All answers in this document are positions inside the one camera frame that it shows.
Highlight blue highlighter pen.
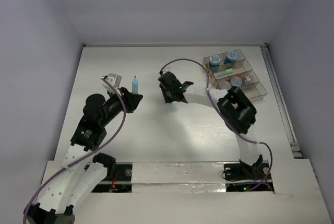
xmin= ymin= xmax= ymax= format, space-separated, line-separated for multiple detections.
xmin=132 ymin=76 xmax=139 ymax=94

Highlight blue ink jar front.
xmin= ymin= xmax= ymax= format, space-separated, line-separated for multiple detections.
xmin=209 ymin=55 xmax=221 ymax=68

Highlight blue ink jar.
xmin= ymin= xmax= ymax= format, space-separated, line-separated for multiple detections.
xmin=209 ymin=55 xmax=221 ymax=68
xmin=224 ymin=51 xmax=238 ymax=64

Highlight clear jar purple pins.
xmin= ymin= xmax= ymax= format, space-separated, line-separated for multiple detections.
xmin=243 ymin=75 xmax=254 ymax=86
xmin=219 ymin=81 xmax=232 ymax=90

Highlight green highlighter pen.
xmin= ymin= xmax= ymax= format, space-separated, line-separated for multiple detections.
xmin=214 ymin=68 xmax=233 ymax=77

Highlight clear jar blue pins back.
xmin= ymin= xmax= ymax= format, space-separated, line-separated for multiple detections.
xmin=230 ymin=76 xmax=243 ymax=87

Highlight blue ink jar back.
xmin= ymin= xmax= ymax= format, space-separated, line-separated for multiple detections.
xmin=224 ymin=51 xmax=238 ymax=64

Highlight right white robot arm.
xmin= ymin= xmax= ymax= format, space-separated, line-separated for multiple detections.
xmin=158 ymin=71 xmax=263 ymax=178

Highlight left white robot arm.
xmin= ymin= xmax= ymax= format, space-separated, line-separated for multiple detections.
xmin=23 ymin=88 xmax=143 ymax=223

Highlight clear tiered organizer tray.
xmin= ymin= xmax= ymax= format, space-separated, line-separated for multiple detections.
xmin=202 ymin=50 xmax=267 ymax=102

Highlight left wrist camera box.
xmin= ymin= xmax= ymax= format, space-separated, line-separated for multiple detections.
xmin=101 ymin=73 xmax=122 ymax=90

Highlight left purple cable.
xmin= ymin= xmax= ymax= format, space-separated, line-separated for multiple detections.
xmin=22 ymin=77 xmax=127 ymax=223

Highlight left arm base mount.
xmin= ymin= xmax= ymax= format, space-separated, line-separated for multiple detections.
xmin=92 ymin=163 xmax=133 ymax=193

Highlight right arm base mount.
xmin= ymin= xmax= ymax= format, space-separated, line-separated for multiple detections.
xmin=221 ymin=155 xmax=274 ymax=192

